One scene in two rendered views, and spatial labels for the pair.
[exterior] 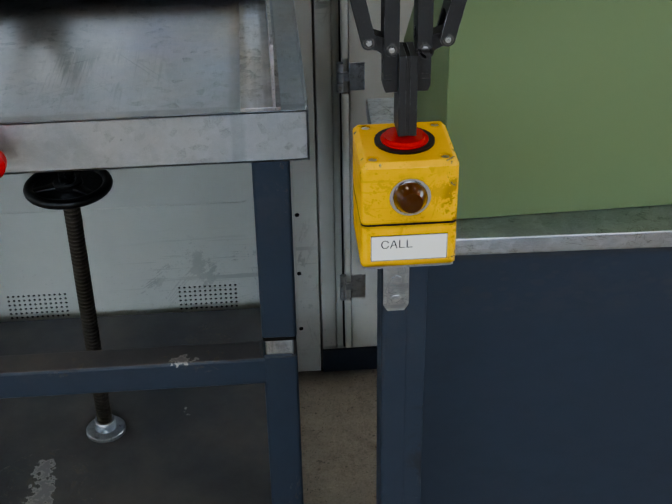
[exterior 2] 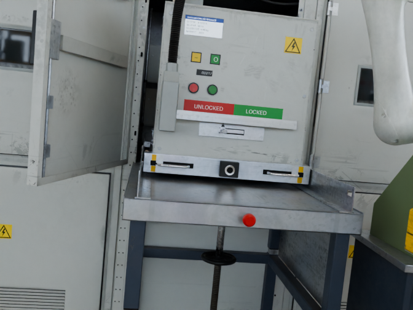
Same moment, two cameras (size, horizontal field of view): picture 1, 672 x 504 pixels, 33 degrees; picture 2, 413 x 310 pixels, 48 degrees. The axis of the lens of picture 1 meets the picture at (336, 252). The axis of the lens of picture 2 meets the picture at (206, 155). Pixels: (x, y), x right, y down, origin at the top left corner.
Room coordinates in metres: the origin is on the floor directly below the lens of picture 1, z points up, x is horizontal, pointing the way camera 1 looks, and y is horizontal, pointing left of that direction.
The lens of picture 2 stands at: (-0.13, 0.52, 1.08)
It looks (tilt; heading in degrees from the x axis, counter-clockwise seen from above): 6 degrees down; 356
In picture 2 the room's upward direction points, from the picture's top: 5 degrees clockwise
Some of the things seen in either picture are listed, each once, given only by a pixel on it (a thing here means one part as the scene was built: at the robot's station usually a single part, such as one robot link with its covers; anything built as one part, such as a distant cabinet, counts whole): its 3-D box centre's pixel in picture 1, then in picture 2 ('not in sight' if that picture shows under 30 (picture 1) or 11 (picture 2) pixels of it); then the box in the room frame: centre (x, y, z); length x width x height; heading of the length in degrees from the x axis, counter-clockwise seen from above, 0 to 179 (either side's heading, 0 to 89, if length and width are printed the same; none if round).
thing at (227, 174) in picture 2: not in sight; (229, 169); (1.33, 0.35, 0.90); 0.06 x 0.03 x 0.05; 94
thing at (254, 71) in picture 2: not in sight; (236, 89); (1.35, 0.36, 1.15); 0.48 x 0.01 x 0.48; 94
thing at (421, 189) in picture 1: (411, 200); not in sight; (0.80, -0.06, 0.87); 0.03 x 0.01 x 0.03; 94
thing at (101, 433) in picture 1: (105, 424); not in sight; (1.35, 0.36, 0.18); 0.06 x 0.06 x 0.02
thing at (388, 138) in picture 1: (404, 143); not in sight; (0.85, -0.06, 0.90); 0.04 x 0.04 x 0.02
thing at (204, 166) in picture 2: not in sight; (227, 168); (1.37, 0.36, 0.90); 0.54 x 0.05 x 0.06; 94
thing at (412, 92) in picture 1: (410, 89); not in sight; (0.85, -0.06, 0.95); 0.03 x 0.01 x 0.07; 4
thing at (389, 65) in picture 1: (378, 60); not in sight; (0.85, -0.04, 0.97); 0.03 x 0.01 x 0.05; 94
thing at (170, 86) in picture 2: not in sight; (169, 101); (1.27, 0.56, 1.09); 0.08 x 0.05 x 0.17; 4
